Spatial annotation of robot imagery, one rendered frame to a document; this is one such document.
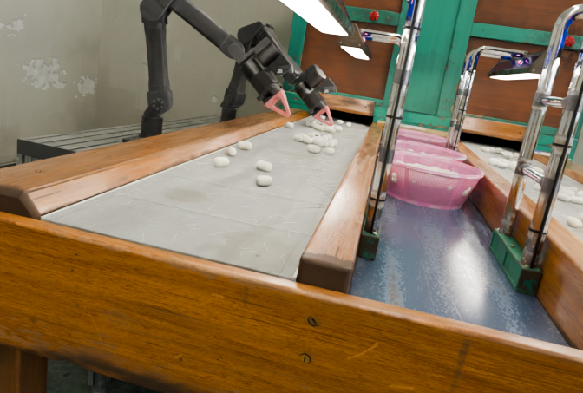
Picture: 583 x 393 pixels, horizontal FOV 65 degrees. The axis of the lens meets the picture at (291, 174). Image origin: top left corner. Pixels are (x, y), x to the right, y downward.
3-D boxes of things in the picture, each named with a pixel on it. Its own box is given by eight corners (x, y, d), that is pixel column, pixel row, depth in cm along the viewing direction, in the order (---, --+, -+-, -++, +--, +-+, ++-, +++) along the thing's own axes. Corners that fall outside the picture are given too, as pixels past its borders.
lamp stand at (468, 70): (444, 173, 162) (474, 42, 152) (438, 164, 181) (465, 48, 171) (501, 184, 159) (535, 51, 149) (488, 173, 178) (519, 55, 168)
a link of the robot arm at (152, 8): (248, 48, 142) (167, -20, 136) (248, 47, 133) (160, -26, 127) (224, 79, 144) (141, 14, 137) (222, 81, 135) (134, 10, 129)
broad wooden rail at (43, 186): (-48, 317, 58) (-50, 176, 54) (282, 143, 232) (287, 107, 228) (35, 342, 56) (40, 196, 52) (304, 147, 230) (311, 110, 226)
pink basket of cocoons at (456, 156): (392, 183, 133) (399, 151, 131) (364, 162, 158) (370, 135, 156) (476, 193, 138) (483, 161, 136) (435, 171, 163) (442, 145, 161)
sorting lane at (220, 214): (38, 234, 53) (38, 217, 52) (310, 120, 227) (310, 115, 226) (291, 297, 47) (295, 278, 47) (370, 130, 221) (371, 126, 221)
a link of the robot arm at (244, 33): (306, 75, 183) (266, 16, 188) (296, 74, 175) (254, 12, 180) (285, 94, 188) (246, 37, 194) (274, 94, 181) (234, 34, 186)
